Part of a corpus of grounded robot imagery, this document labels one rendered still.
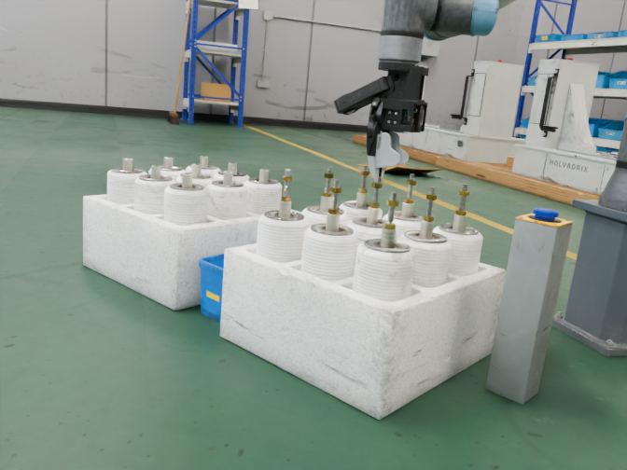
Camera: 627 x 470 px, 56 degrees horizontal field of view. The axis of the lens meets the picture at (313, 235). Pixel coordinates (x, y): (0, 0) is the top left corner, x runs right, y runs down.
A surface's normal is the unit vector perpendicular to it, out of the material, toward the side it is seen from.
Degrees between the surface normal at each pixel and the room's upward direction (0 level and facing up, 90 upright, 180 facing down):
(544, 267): 90
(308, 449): 0
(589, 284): 90
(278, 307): 90
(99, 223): 90
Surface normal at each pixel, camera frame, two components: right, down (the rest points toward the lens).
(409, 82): -0.50, 0.17
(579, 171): -0.94, 0.00
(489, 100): 0.32, 0.25
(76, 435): 0.09, -0.97
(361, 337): -0.67, 0.12
